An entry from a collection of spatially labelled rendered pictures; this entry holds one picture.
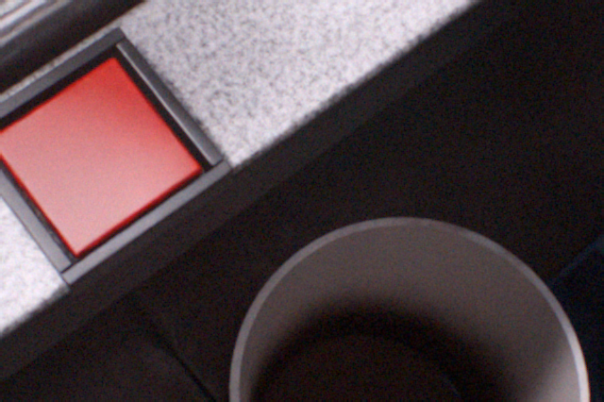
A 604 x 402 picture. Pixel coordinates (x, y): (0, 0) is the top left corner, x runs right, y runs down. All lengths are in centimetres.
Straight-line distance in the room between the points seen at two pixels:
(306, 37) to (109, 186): 11
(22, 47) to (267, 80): 10
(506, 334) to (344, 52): 71
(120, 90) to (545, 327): 68
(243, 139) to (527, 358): 71
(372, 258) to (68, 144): 69
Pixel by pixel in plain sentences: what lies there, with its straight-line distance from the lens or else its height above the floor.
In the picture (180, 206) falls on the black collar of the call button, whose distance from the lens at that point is 46.
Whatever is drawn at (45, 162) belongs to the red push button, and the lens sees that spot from 47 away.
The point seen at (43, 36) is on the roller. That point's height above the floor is 91.
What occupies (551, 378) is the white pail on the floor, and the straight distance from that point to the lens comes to 112.
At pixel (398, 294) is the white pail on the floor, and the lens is 125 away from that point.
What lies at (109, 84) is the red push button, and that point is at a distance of 48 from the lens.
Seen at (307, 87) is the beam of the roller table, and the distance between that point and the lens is 50.
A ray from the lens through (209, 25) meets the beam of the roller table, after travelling 51.
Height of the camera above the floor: 137
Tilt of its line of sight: 72 degrees down
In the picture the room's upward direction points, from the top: 10 degrees clockwise
